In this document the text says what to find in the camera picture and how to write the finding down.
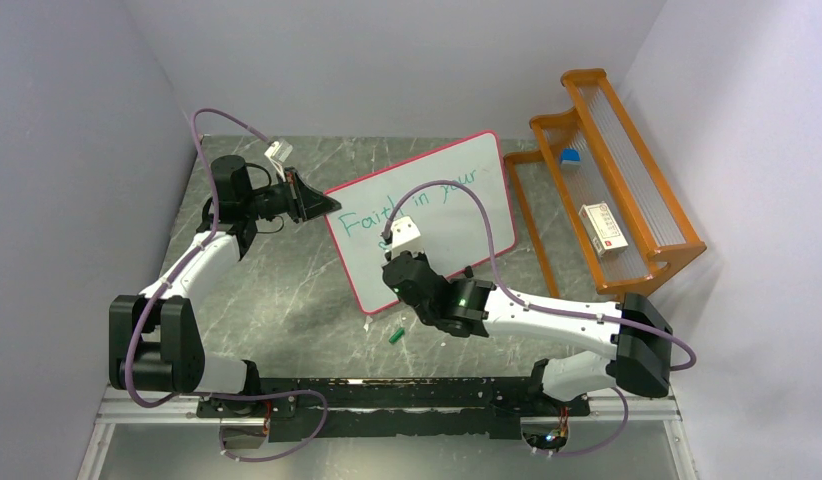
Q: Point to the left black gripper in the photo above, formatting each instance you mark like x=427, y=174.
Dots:
x=303, y=202

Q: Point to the pink-framed whiteboard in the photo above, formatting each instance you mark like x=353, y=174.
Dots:
x=457, y=196

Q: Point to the green marker cap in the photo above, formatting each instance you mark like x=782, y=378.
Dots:
x=396, y=336

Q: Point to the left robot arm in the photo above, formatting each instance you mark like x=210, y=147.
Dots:
x=154, y=338

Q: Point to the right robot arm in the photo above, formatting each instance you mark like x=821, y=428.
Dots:
x=625, y=345

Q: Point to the blue eraser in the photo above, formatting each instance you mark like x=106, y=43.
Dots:
x=570, y=158

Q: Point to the white red box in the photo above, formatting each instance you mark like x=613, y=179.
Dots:
x=603, y=231

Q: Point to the orange wooden tiered rack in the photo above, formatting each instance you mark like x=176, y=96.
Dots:
x=617, y=168

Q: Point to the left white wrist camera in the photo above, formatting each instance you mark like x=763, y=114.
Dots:
x=277, y=153

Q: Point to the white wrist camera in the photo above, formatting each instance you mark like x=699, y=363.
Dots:
x=403, y=235
x=277, y=153

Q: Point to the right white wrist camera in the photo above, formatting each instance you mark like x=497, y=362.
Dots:
x=403, y=235

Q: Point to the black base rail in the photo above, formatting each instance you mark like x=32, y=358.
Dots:
x=359, y=408

